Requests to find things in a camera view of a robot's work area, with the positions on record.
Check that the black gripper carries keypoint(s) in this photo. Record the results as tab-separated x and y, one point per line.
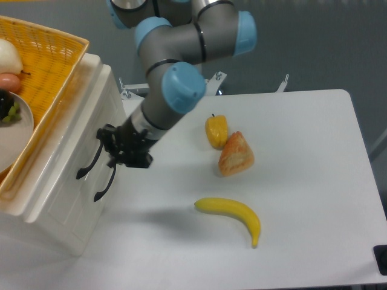
133	145

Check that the white top drawer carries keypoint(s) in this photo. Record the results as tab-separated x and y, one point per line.
67	200

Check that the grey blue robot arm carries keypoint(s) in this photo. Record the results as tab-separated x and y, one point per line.
172	38

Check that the white drawer cabinet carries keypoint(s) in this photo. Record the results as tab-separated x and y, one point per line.
14	214

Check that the white plate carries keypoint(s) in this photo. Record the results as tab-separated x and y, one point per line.
16	134

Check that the yellow woven basket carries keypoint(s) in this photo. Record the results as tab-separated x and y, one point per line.
51	57

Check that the dark grape bunch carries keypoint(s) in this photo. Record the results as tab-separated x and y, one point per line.
10	108

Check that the yellow bell pepper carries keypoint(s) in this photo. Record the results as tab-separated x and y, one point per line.
216	129

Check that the pink sausage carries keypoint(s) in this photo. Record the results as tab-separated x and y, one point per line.
10	82

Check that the yellow banana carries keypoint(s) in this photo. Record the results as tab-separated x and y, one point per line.
233	209

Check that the orange bread piece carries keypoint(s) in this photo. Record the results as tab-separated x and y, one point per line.
236	155

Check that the black corner device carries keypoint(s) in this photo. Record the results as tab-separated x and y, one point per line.
380	253

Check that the black top drawer handle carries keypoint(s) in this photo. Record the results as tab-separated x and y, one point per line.
83	171

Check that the black drawer handle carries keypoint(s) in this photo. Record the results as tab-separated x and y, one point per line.
101	193
83	171

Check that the black lower drawer handle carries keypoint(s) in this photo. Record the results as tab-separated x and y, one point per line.
101	193

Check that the metal table bracket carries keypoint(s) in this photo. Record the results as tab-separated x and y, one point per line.
214	85

